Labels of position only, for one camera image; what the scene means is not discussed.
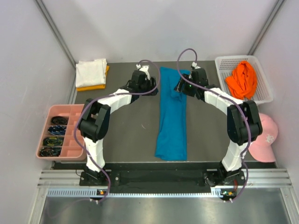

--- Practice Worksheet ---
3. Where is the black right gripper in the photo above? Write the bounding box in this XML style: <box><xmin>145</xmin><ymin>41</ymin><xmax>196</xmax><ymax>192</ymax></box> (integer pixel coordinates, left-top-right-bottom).
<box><xmin>173</xmin><ymin>74</ymin><xmax>198</xmax><ymax>98</ymax></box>

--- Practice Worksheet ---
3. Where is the blue t shirt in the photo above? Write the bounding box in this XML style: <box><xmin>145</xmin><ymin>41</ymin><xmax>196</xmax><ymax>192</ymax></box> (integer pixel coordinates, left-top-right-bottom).
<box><xmin>155</xmin><ymin>67</ymin><xmax>187</xmax><ymax>161</ymax></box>

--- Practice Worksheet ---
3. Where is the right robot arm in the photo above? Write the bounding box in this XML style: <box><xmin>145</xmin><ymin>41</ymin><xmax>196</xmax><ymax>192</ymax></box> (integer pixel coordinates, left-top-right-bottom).
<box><xmin>174</xmin><ymin>64</ymin><xmax>263</xmax><ymax>187</ymax></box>

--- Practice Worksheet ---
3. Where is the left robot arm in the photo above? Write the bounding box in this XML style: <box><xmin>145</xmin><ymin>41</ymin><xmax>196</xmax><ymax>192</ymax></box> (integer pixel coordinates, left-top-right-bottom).
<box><xmin>78</xmin><ymin>65</ymin><xmax>158</xmax><ymax>185</ymax></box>

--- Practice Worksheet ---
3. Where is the white perforated plastic basket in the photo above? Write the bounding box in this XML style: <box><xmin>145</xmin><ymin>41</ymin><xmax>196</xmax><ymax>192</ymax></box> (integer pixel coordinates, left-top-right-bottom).
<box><xmin>215</xmin><ymin>55</ymin><xmax>273</xmax><ymax>105</ymax></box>

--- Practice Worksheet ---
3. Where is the yellow folded t shirt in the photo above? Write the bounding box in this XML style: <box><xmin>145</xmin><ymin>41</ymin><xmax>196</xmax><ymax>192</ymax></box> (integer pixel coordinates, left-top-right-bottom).
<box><xmin>76</xmin><ymin>65</ymin><xmax>109</xmax><ymax>91</ymax></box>

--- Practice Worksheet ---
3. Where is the orange crumpled t shirt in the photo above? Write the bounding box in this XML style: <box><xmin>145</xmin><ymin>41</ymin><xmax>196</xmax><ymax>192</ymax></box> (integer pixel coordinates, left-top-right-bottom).
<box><xmin>225</xmin><ymin>61</ymin><xmax>257</xmax><ymax>100</ymax></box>

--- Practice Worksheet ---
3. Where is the white folded t shirt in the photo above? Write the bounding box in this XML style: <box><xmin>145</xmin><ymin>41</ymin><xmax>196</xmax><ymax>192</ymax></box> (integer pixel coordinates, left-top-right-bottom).
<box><xmin>76</xmin><ymin>58</ymin><xmax>107</xmax><ymax>88</ymax></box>

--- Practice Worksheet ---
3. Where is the pink cap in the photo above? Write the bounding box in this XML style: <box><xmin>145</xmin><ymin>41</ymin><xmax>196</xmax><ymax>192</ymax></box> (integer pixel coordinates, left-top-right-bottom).
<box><xmin>249</xmin><ymin>113</ymin><xmax>278</xmax><ymax>163</ymax></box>

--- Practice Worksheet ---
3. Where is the pink compartment tray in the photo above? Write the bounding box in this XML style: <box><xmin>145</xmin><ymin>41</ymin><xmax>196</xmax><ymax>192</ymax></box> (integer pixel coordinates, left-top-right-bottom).
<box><xmin>36</xmin><ymin>105</ymin><xmax>86</xmax><ymax>162</ymax></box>

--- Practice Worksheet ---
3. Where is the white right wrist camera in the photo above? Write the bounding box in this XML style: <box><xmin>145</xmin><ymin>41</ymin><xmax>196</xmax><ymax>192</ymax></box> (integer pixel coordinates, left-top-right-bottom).
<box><xmin>191</xmin><ymin>62</ymin><xmax>201</xmax><ymax>70</ymax></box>

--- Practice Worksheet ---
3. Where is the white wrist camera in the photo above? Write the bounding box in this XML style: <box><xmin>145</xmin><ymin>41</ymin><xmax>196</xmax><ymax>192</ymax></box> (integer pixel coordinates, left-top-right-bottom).
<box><xmin>191</xmin><ymin>62</ymin><xmax>201</xmax><ymax>70</ymax></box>
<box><xmin>136</xmin><ymin>64</ymin><xmax>150</xmax><ymax>80</ymax></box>

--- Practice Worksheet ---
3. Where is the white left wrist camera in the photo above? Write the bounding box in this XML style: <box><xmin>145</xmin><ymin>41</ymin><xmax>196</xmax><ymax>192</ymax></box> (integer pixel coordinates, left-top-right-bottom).
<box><xmin>136</xmin><ymin>64</ymin><xmax>150</xmax><ymax>80</ymax></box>

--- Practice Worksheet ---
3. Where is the black coiled cable top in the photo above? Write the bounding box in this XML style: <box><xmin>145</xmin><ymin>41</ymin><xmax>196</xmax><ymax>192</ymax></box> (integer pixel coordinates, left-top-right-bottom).
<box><xmin>50</xmin><ymin>116</ymin><xmax>69</xmax><ymax>125</ymax></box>

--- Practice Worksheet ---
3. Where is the blue coiled cable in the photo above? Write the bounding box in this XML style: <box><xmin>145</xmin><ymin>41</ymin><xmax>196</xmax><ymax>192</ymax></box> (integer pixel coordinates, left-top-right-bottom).
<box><xmin>47</xmin><ymin>125</ymin><xmax>67</xmax><ymax>135</ymax></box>

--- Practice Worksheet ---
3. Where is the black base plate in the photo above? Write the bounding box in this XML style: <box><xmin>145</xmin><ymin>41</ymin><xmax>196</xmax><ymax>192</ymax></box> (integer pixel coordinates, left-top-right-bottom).
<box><xmin>79</xmin><ymin>168</ymin><xmax>246</xmax><ymax>194</ymax></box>

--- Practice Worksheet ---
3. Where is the green black coiled cable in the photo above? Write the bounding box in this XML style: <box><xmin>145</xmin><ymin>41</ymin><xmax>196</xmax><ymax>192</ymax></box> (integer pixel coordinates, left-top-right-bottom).
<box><xmin>42</xmin><ymin>136</ymin><xmax>64</xmax><ymax>146</ymax></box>

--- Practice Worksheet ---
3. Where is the multicolour coiled cable bottom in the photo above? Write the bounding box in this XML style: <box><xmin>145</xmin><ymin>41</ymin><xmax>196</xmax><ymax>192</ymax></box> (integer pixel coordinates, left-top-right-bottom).
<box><xmin>38</xmin><ymin>147</ymin><xmax>62</xmax><ymax>157</ymax></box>

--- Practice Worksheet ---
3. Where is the grey slotted cable duct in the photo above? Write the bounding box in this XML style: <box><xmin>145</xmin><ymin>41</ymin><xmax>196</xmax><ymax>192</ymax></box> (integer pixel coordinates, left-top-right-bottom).
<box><xmin>47</xmin><ymin>188</ymin><xmax>233</xmax><ymax>198</ymax></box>

